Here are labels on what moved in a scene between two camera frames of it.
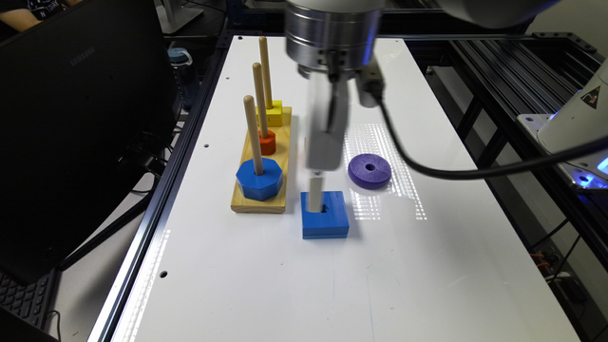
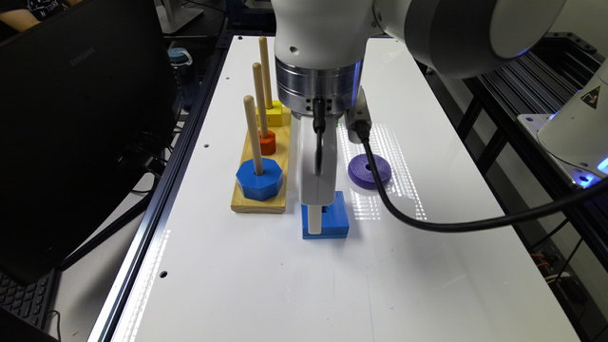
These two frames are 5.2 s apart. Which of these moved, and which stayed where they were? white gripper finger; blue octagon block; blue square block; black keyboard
Moved: white gripper finger
Stayed: blue octagon block; black keyboard; blue square block
